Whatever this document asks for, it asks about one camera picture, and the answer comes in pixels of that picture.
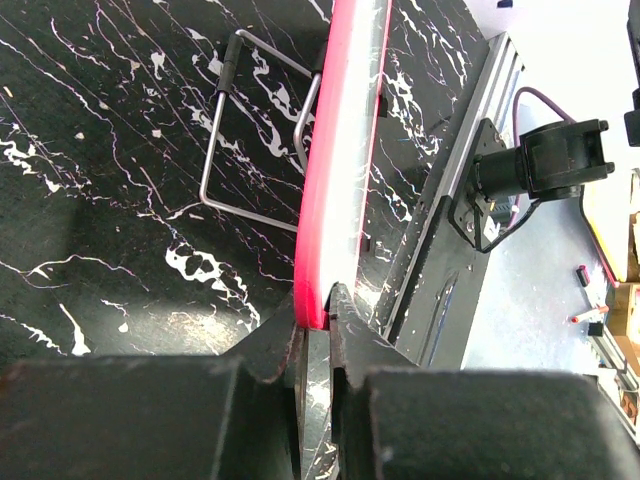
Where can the red marker on floor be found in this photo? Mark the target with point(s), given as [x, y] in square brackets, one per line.
[592, 313]

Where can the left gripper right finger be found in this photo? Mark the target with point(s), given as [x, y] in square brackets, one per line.
[391, 419]

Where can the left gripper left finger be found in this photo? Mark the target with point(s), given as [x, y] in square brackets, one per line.
[238, 415]

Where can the pink framed whiteboard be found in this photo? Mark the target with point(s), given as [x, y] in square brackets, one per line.
[330, 226]

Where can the whiteboard metal wire stand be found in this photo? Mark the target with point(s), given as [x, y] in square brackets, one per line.
[257, 153]

